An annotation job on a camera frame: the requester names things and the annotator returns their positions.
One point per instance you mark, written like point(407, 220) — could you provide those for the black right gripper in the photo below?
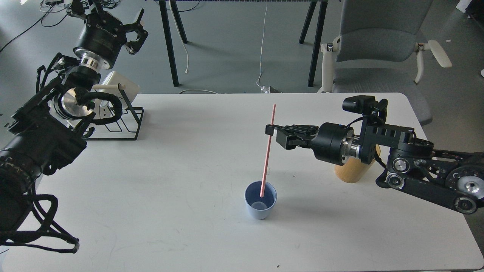
point(330, 142)

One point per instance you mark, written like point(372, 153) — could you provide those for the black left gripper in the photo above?
point(101, 35)

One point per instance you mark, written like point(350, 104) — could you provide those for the pink chopstick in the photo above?
point(265, 168)

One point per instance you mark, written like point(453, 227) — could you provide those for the blue cup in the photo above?
point(259, 207)

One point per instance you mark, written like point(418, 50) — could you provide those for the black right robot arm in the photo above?
point(451, 179)

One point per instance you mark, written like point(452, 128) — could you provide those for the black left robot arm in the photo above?
point(53, 127)

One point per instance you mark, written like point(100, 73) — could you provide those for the white square mug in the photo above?
point(118, 81)

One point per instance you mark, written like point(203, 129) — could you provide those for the white round mug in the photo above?
point(97, 106)

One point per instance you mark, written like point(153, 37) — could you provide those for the bamboo cylinder holder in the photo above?
point(352, 171)

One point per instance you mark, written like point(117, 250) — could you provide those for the grey office chair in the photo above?
point(380, 30)

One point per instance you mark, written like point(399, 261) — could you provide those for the black wire mug rack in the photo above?
point(127, 128)

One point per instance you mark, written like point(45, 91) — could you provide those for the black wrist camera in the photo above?
point(367, 106)

